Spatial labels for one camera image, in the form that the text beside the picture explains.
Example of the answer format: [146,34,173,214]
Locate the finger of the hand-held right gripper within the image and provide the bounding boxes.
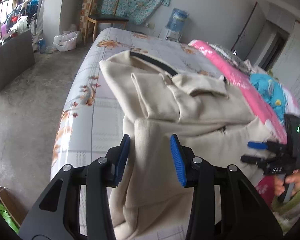
[241,155,267,166]
[247,141,275,153]

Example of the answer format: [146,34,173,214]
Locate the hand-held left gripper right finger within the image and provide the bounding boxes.
[170,134,283,240]

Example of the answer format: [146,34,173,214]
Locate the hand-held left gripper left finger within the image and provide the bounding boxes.
[19,134,131,240]

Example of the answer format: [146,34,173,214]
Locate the beige zip jacket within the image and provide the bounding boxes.
[99,50,290,240]

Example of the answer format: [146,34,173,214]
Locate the person's right forearm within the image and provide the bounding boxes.
[272,187,300,230]

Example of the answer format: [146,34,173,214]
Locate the pile of clothes and bags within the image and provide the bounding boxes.
[0,0,40,38]

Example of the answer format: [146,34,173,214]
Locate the person's right hand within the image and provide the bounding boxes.
[274,169,300,197]

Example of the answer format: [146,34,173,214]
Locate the bed with floral grid sheet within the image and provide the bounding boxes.
[51,27,230,237]

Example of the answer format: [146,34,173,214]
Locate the blue cartoon print cloth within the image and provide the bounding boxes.
[249,73,294,123]

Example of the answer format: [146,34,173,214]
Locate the pink floral blanket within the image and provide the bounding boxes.
[189,39,300,207]

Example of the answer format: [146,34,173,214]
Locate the dark patterned pillow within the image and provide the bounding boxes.
[210,44,253,74]

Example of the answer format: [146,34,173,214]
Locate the grey door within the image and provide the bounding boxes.
[231,1,290,68]

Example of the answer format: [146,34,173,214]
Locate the brown cardboard box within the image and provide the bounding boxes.
[0,184,22,228]

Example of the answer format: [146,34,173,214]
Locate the white water dispenser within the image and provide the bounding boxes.
[162,29,183,43]

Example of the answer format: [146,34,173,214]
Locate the green paper bag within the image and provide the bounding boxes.
[0,202,20,233]

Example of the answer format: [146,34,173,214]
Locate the white plastic bag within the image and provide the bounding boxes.
[52,31,78,52]

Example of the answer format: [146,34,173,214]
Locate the blue water bottle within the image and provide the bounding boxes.
[165,8,189,32]

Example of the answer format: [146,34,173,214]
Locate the wooden chair with dark seat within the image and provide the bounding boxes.
[84,0,129,46]

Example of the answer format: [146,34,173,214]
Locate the dark grey cabinet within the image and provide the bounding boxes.
[0,29,36,93]

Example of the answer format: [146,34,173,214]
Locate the patterned cardboard box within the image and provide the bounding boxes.
[79,0,95,30]

